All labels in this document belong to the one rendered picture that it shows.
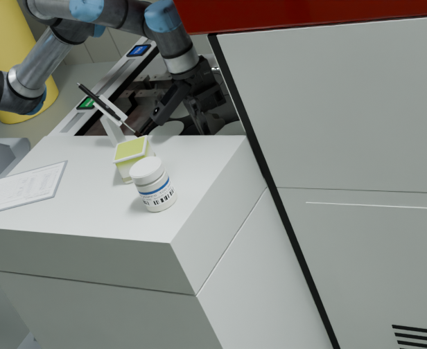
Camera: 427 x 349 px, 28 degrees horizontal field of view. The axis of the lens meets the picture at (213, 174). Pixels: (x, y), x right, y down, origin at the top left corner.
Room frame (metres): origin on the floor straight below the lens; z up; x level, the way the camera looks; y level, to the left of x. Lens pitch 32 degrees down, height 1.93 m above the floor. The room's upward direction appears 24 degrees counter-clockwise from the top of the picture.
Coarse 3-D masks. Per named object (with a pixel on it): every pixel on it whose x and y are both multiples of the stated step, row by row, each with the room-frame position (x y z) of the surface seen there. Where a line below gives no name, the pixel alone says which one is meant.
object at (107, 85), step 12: (120, 60) 2.34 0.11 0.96; (132, 60) 2.31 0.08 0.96; (108, 72) 2.29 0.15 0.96; (120, 72) 2.27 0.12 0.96; (96, 84) 2.24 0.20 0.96; (108, 84) 2.22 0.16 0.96; (120, 84) 2.18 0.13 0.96; (108, 96) 2.14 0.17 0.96; (96, 108) 2.10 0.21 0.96; (72, 120) 2.10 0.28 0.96; (84, 120) 2.06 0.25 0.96; (60, 132) 2.06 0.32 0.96; (72, 132) 2.03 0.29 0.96
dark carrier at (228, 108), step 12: (216, 72) 2.13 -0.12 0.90; (228, 96) 1.98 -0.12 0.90; (216, 108) 1.94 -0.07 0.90; (228, 108) 1.92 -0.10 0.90; (168, 120) 1.99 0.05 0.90; (180, 120) 1.96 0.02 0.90; (192, 120) 1.93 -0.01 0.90; (228, 120) 1.86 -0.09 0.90; (144, 132) 1.98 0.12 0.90; (192, 132) 1.88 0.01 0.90
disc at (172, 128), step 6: (174, 120) 1.97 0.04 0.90; (162, 126) 1.97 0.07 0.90; (168, 126) 1.96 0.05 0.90; (174, 126) 1.95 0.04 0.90; (180, 126) 1.93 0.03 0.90; (150, 132) 1.97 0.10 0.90; (156, 132) 1.95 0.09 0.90; (162, 132) 1.94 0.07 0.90; (168, 132) 1.93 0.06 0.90; (174, 132) 1.91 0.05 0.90; (180, 132) 1.90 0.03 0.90
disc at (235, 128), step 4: (240, 120) 1.84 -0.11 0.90; (228, 124) 1.84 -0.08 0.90; (232, 124) 1.83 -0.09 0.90; (236, 124) 1.83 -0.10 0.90; (240, 124) 1.82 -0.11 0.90; (224, 128) 1.83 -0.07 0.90; (228, 128) 1.82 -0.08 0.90; (232, 128) 1.82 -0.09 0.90; (236, 128) 1.81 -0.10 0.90; (240, 128) 1.80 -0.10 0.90; (220, 132) 1.82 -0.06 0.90; (224, 132) 1.81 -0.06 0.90; (228, 132) 1.80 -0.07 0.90; (232, 132) 1.80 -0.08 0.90; (236, 132) 1.79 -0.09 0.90; (240, 132) 1.78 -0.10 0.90; (244, 132) 1.77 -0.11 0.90
